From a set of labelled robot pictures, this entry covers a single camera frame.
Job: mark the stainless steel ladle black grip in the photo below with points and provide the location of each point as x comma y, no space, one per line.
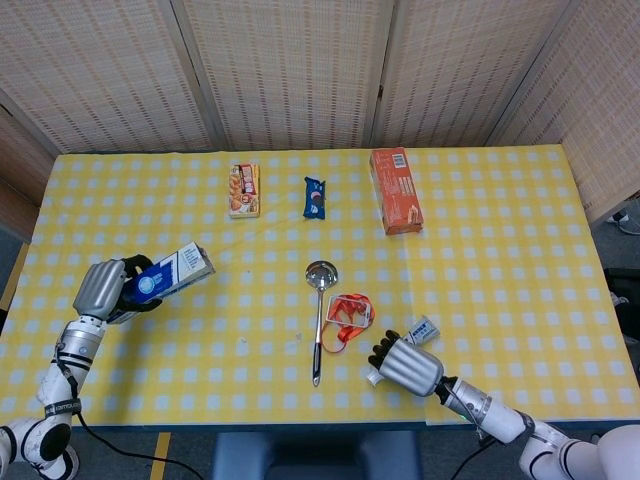
321,275

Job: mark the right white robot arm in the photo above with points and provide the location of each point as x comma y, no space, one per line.
495,410

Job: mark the yellow floor tape strip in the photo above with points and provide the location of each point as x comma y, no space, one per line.
160,455

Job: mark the yellow white checked tablecloth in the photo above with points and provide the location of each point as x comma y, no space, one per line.
200,375

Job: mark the clear badge holder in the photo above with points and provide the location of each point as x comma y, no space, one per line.
362,314

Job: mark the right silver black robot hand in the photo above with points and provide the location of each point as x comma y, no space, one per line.
412,367

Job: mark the orange biscuit box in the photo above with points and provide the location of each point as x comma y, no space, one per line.
397,195

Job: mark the yellow snack box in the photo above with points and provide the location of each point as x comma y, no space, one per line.
245,192

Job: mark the blue white toothpaste tube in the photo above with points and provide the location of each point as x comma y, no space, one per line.
422,332

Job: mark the blue white toothpaste carton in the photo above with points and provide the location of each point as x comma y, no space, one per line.
172,277

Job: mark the black bag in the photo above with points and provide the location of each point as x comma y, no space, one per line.
625,285

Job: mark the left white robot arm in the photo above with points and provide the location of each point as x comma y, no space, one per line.
75,345

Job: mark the blue cookie packet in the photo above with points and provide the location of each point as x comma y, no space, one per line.
315,197

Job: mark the woven folding screen panel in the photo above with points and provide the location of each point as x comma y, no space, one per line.
20,160
600,125
290,75
100,75
460,75

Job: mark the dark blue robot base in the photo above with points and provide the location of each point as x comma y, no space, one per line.
320,455

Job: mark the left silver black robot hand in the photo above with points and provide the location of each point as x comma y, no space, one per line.
97,290

